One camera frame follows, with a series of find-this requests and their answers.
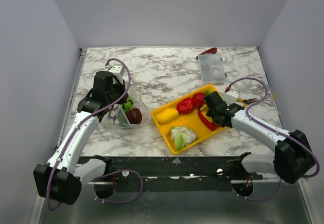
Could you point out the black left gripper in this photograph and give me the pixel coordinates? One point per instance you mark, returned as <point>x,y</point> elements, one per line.
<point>121,85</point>

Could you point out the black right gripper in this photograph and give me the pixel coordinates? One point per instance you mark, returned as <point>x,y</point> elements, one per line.
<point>211,100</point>

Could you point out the red toy apple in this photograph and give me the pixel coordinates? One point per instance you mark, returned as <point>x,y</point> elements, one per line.
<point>198,99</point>

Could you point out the green toy watermelon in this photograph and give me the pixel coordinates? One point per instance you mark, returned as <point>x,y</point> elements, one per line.
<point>128,105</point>

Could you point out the clear dotted zip top bag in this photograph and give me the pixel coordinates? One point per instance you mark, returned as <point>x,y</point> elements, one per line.
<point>116,116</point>

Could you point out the dark purple toy plum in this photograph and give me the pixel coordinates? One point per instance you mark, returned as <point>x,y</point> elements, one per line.
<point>134,116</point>

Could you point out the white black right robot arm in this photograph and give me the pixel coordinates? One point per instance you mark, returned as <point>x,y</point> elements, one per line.
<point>291,156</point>

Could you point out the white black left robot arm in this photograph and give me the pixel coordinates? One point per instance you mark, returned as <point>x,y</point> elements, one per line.
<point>60,179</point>

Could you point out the green yellow toy mango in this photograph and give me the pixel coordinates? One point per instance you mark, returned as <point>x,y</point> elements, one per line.
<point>207,92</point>

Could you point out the red toy chili pepper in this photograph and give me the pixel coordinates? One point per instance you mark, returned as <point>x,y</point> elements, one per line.
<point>208,124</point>

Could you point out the yellow plastic tray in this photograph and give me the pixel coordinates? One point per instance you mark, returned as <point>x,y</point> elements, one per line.
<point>191,120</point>

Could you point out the red toy bell pepper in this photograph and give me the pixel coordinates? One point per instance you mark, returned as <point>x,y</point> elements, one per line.
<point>185,106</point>

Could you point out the clear plastic screw box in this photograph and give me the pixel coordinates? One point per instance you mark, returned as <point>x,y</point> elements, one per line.
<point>211,69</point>

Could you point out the white toy cauliflower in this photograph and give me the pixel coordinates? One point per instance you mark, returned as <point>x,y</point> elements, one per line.
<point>182,136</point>

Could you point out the red black utility knife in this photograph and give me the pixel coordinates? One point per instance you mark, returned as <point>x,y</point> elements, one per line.
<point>209,51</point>

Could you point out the black front mounting bar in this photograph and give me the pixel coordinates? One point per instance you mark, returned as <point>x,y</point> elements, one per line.
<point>171,174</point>

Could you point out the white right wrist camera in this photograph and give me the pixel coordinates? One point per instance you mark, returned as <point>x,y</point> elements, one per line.
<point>230,96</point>

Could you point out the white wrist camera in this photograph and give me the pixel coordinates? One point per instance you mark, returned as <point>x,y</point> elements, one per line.
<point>118,70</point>
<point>230,96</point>

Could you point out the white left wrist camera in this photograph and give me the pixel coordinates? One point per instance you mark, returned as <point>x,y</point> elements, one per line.
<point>118,70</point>

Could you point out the yellow handled pliers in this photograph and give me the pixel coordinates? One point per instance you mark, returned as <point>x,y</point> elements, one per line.
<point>246,102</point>

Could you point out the aluminium rail front right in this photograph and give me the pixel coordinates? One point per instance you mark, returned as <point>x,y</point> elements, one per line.
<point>288,179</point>

